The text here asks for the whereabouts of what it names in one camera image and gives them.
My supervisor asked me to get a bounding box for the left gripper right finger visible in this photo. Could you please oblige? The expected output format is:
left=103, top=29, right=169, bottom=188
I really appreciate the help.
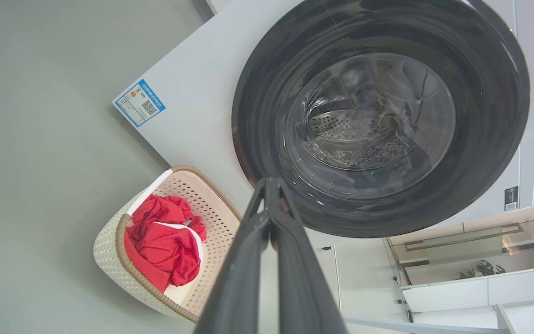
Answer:
left=266, top=177, right=347, bottom=334

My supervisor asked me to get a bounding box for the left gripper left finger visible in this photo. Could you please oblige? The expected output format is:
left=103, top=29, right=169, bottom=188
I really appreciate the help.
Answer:
left=194, top=178, right=272, bottom=334

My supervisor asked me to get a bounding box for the cream perforated laundry basket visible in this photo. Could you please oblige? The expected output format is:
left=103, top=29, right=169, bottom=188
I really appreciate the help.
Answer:
left=93, top=165, right=242, bottom=323

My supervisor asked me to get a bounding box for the red garment with white trim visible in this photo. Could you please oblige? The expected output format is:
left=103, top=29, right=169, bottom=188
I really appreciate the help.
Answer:
left=124, top=194, right=207, bottom=293

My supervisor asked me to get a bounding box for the round black washer door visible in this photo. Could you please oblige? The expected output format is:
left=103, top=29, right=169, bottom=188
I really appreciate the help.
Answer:
left=231, top=0, right=531, bottom=238

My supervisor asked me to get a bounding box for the white front-load washing machine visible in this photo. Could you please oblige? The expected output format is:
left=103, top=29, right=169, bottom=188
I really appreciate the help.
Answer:
left=112, top=0, right=534, bottom=253

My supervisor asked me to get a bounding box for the white partition panel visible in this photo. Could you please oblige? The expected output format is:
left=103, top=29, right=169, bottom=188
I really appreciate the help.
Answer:
left=400, top=265, right=534, bottom=314

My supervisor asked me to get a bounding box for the green potted plant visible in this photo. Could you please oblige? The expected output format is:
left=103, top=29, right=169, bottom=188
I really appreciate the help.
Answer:
left=455, top=260, right=506, bottom=280

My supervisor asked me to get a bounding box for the blue energy label sticker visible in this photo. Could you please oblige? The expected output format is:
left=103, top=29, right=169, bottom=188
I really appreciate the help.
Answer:
left=112, top=78, right=166, bottom=128

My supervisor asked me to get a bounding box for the small black washer sticker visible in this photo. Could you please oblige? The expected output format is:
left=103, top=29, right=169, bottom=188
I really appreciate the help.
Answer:
left=504, top=186, right=519, bottom=212

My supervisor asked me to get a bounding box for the glass panel with metal frame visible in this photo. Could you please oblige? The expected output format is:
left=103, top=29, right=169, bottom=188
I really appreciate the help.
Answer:
left=385, top=219, right=534, bottom=269

